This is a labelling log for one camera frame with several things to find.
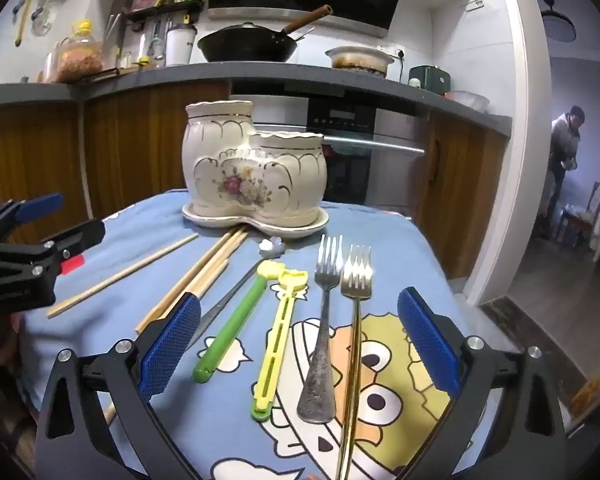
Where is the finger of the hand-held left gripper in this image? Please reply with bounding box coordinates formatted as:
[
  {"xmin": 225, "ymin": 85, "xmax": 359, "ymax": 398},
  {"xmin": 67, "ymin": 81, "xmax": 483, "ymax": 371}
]
[
  {"xmin": 0, "ymin": 192, "xmax": 64, "ymax": 235},
  {"xmin": 0, "ymin": 218, "xmax": 106, "ymax": 282}
]

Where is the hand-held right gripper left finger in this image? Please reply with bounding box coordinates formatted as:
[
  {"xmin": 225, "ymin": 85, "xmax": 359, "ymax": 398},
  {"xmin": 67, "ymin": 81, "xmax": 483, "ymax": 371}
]
[{"xmin": 34, "ymin": 292, "xmax": 202, "ymax": 480}]

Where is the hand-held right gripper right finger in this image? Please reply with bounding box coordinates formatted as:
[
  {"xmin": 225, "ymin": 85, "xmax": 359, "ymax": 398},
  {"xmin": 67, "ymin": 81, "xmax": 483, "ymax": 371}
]
[{"xmin": 395, "ymin": 286, "xmax": 568, "ymax": 480}]

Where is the wooden chopstick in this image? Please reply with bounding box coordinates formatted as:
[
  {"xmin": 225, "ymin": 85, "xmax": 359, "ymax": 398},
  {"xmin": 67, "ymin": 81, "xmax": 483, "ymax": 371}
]
[
  {"xmin": 134, "ymin": 229, "xmax": 233, "ymax": 335},
  {"xmin": 192, "ymin": 230, "xmax": 249, "ymax": 298},
  {"xmin": 150, "ymin": 227, "xmax": 243, "ymax": 321},
  {"xmin": 47, "ymin": 233, "xmax": 200, "ymax": 318}
]

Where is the green handled yellow plastic utensil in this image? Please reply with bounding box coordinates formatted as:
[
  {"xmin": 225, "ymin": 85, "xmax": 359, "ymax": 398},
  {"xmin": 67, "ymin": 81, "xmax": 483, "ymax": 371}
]
[{"xmin": 192, "ymin": 260, "xmax": 287, "ymax": 384}]

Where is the yellow slotted plastic utensil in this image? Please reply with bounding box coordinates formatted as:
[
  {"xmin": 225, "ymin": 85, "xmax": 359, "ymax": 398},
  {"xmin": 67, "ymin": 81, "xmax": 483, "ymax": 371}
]
[{"xmin": 251, "ymin": 269, "xmax": 311, "ymax": 421}]

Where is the silver fork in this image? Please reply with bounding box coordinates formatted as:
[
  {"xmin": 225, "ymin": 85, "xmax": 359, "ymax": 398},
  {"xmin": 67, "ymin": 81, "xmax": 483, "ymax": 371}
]
[{"xmin": 297, "ymin": 234, "xmax": 344, "ymax": 424}]

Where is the floral ceramic utensil holder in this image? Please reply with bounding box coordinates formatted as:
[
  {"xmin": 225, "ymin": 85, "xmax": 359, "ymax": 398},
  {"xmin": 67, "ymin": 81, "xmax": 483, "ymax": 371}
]
[{"xmin": 182, "ymin": 100, "xmax": 328, "ymax": 221}]

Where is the wooden cabinet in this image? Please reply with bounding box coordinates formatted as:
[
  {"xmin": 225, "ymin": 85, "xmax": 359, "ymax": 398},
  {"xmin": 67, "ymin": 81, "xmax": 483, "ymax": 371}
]
[
  {"xmin": 414, "ymin": 110, "xmax": 509, "ymax": 281},
  {"xmin": 0, "ymin": 102, "xmax": 86, "ymax": 246},
  {"xmin": 82, "ymin": 80, "xmax": 231, "ymax": 221}
]

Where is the blue cartoon printed cloth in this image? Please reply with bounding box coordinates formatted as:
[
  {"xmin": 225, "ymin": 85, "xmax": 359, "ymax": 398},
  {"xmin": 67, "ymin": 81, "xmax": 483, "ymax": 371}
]
[{"xmin": 17, "ymin": 189, "xmax": 473, "ymax": 480}]

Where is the silver flower head spoon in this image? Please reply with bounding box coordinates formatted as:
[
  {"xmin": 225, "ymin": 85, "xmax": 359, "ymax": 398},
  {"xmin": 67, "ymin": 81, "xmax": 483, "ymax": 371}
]
[{"xmin": 187, "ymin": 237, "xmax": 286, "ymax": 352}]

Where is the white ceramic saucer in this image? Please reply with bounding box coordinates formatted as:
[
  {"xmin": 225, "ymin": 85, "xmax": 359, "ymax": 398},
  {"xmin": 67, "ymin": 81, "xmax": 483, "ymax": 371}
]
[{"xmin": 181, "ymin": 202, "xmax": 330, "ymax": 238}]

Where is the plastic jar yellow lid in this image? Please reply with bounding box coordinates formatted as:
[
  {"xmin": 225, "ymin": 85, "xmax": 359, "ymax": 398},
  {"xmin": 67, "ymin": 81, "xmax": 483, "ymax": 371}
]
[{"xmin": 54, "ymin": 19, "xmax": 104, "ymax": 84}]

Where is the wooden chair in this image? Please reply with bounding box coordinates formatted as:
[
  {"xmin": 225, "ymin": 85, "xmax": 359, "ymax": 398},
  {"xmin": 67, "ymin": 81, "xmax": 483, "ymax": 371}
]
[{"xmin": 555, "ymin": 182, "xmax": 600, "ymax": 262}]

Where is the white cup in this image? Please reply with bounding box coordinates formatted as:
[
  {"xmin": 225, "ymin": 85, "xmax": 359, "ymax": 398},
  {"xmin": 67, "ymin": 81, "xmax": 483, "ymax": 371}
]
[{"xmin": 165, "ymin": 23, "xmax": 198, "ymax": 66}]

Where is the built-in black oven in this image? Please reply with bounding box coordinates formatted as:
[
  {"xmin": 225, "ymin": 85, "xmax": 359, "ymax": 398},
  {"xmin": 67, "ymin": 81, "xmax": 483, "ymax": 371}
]
[{"xmin": 254, "ymin": 96, "xmax": 429, "ymax": 207}]

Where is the clear plastic container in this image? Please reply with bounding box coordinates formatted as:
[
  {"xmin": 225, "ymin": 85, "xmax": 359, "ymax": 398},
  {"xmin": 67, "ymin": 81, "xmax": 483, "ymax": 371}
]
[{"xmin": 450, "ymin": 90, "xmax": 491, "ymax": 114}]

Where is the grey kitchen countertop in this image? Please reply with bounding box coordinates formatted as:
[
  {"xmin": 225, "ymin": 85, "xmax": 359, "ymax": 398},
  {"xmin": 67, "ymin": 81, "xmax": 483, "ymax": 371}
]
[{"xmin": 0, "ymin": 62, "xmax": 514, "ymax": 137}]

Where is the green kitchen appliance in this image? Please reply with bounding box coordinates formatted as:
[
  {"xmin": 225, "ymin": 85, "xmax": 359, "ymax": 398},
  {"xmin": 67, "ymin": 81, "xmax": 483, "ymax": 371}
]
[{"xmin": 408, "ymin": 64, "xmax": 453, "ymax": 95}]

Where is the metal pot on stove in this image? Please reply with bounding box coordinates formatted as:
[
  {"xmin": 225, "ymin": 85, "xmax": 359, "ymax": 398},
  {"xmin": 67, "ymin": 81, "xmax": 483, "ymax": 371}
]
[{"xmin": 325, "ymin": 46, "xmax": 396, "ymax": 80}]

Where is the black ceiling lamp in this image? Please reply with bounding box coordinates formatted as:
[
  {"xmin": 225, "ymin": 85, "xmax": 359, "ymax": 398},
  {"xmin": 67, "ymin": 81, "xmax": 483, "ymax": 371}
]
[{"xmin": 540, "ymin": 0, "xmax": 578, "ymax": 44}]

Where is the black wall shelf rack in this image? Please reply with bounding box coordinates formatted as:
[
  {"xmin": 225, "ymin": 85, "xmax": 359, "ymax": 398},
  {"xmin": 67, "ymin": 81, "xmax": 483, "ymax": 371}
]
[{"xmin": 122, "ymin": 0, "xmax": 206, "ymax": 24}]

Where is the black wok wooden handle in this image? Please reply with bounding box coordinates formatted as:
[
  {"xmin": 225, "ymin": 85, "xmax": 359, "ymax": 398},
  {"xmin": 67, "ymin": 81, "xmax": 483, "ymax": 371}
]
[{"xmin": 197, "ymin": 4, "xmax": 334, "ymax": 64}]

